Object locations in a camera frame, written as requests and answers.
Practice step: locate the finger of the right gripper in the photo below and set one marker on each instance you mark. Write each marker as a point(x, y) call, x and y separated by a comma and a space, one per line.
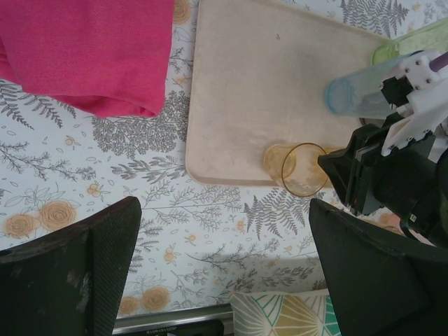
point(339, 168)

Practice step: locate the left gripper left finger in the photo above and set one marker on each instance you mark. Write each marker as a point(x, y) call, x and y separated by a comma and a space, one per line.
point(52, 280)

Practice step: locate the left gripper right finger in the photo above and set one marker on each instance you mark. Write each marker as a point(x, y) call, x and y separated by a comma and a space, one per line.
point(385, 280)

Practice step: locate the wide short amber glass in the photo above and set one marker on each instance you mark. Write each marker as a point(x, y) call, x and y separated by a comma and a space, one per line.
point(280, 157)

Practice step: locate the tall blue glass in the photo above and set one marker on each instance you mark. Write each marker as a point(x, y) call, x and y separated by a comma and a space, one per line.
point(353, 94)

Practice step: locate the tall green glass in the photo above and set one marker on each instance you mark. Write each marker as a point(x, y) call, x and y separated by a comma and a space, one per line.
point(413, 42)

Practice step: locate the beige rectangular tray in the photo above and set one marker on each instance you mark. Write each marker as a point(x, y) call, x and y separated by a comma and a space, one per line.
point(262, 87)

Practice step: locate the geometric patterned pillow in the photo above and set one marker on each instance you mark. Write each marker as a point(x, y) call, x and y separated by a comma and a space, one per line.
point(280, 315)

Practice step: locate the floral tablecloth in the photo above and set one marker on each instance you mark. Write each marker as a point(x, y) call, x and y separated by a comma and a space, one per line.
point(105, 157)

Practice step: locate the pink folded cloth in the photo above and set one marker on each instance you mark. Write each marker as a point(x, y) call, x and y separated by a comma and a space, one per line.
point(87, 52)

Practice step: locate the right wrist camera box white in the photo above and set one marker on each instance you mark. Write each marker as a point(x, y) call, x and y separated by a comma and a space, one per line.
point(420, 75)

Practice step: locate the aluminium table edge rail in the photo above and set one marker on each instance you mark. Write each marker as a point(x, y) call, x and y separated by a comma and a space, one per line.
point(168, 315)

